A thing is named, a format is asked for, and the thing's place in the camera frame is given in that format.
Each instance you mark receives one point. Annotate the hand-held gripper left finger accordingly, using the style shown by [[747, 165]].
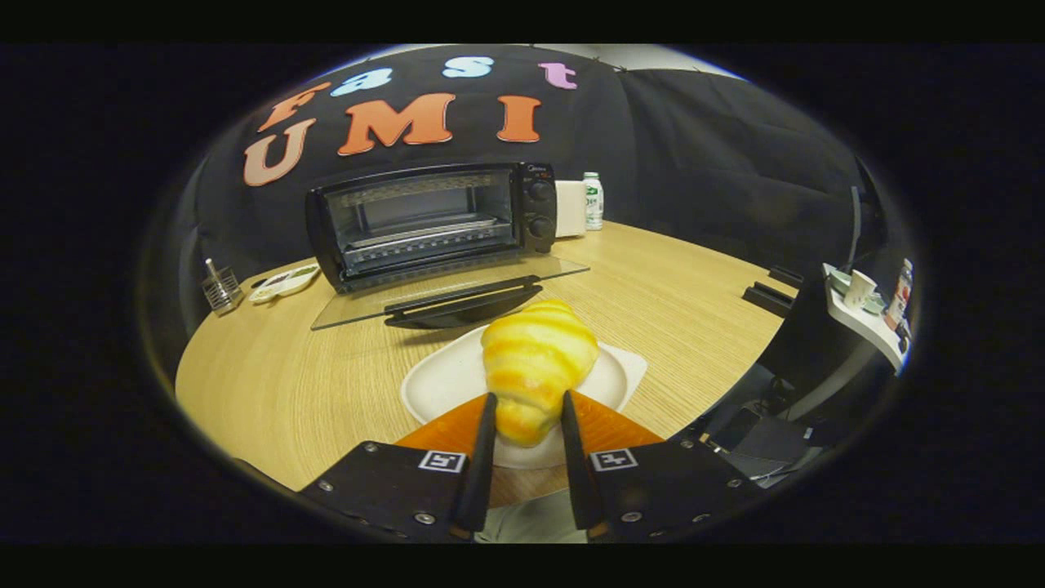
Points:
[[482, 465]]

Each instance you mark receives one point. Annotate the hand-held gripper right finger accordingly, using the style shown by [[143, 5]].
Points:
[[574, 465]]

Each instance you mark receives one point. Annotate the yellow croissant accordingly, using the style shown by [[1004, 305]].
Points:
[[535, 359]]

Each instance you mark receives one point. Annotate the black toaster oven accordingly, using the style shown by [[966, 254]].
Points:
[[539, 208]]

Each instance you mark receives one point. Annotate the person's grey clothing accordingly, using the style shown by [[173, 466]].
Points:
[[531, 521]]

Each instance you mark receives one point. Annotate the white plate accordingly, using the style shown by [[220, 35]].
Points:
[[445, 384]]

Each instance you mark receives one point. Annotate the black chair back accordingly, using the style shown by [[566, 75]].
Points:
[[785, 276], [767, 300]]

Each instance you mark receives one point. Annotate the white box appliance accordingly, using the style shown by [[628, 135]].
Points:
[[570, 211]]

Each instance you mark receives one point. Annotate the white bottle green label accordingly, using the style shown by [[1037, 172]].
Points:
[[593, 204]]

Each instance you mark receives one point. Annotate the white divided snack dish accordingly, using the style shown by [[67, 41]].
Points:
[[282, 283]]

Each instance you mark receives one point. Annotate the white side shelf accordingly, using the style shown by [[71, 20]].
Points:
[[865, 327]]

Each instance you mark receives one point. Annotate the white paper cup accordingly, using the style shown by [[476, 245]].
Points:
[[859, 290]]

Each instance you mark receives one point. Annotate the black backdrop cloth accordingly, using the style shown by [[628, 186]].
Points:
[[718, 155]]

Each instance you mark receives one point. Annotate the red label bottle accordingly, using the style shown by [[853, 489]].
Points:
[[900, 294]]

